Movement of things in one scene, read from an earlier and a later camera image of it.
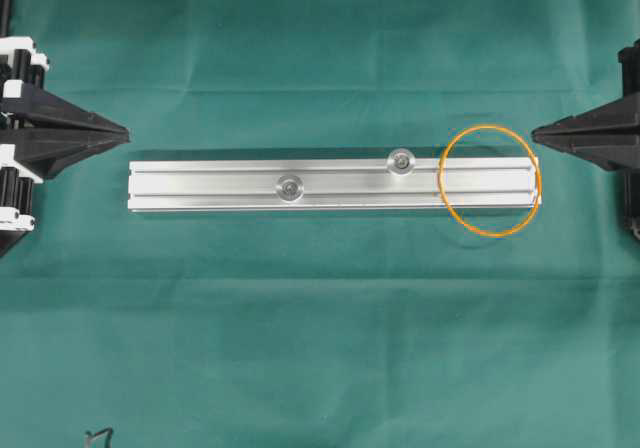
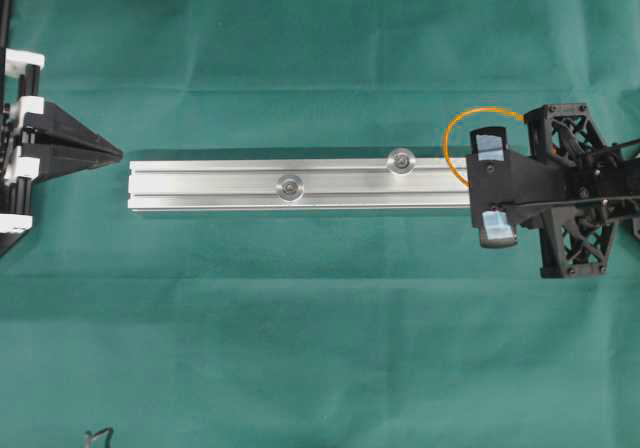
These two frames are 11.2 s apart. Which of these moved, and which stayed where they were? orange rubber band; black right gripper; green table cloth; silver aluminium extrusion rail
Moved: black right gripper; orange rubber band
Stayed: silver aluminium extrusion rail; green table cloth
